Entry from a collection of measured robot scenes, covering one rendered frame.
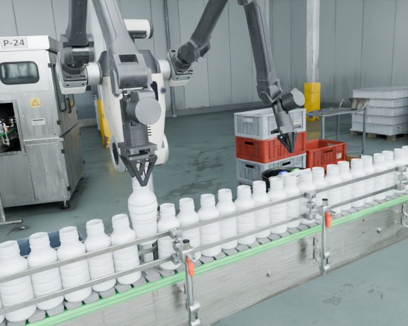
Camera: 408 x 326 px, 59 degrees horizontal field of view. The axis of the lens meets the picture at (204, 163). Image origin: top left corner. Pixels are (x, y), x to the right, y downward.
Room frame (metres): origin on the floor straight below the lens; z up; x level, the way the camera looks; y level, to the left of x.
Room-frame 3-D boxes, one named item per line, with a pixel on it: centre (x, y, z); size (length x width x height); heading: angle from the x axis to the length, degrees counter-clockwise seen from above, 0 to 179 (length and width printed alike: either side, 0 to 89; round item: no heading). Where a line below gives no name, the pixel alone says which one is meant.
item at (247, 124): (3.50, -0.67, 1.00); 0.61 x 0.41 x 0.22; 126
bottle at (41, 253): (0.71, 0.36, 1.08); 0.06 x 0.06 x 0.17
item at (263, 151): (3.50, -0.68, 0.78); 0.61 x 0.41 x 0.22; 125
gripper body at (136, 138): (0.82, 0.15, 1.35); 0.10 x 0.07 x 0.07; 29
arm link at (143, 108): (0.79, 0.13, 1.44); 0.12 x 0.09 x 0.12; 29
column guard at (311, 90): (10.69, -3.30, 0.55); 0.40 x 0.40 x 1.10; 29
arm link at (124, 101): (0.82, 0.15, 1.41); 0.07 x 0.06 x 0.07; 29
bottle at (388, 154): (1.28, -0.68, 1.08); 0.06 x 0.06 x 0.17
